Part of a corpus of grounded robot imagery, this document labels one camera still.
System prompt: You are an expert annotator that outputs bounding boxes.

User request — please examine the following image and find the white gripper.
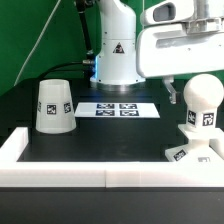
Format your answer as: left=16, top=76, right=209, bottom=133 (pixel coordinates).
left=136, top=23, right=224, bottom=104

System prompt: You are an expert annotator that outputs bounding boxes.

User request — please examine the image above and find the white lamp bulb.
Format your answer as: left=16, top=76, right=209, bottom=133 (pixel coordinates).
left=183, top=74, right=224, bottom=132

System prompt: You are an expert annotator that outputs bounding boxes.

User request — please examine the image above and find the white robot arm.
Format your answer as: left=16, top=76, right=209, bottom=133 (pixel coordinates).
left=91, top=0, right=224, bottom=104

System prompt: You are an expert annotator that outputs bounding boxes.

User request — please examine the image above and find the white lamp shade cone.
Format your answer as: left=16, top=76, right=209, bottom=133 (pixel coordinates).
left=36, top=79, right=76, bottom=134

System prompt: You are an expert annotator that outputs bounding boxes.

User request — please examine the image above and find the white marker sheet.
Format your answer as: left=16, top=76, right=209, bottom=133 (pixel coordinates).
left=75, top=102, right=160, bottom=118

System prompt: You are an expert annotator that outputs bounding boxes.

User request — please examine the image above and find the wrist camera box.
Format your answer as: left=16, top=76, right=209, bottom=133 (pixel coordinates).
left=140, top=0, right=195, bottom=26

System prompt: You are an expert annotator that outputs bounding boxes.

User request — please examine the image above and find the black cable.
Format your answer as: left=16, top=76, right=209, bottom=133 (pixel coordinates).
left=19, top=0, right=98, bottom=84

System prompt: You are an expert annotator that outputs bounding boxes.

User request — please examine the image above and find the white foam wall frame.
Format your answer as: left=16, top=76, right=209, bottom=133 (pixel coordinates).
left=0, top=127, right=224, bottom=188

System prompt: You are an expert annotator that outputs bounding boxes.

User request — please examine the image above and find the white cable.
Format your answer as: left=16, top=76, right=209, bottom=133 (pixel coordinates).
left=13, top=0, right=63, bottom=88

